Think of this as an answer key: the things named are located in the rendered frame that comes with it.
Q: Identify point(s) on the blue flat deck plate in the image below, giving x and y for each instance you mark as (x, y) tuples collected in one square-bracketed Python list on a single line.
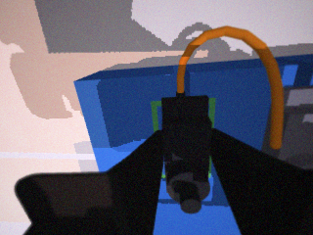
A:
[(122, 109)]

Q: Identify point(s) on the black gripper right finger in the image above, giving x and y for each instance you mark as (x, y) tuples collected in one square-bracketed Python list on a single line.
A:
[(267, 196)]

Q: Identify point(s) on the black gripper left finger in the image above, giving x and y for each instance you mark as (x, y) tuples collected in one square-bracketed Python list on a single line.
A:
[(127, 192)]

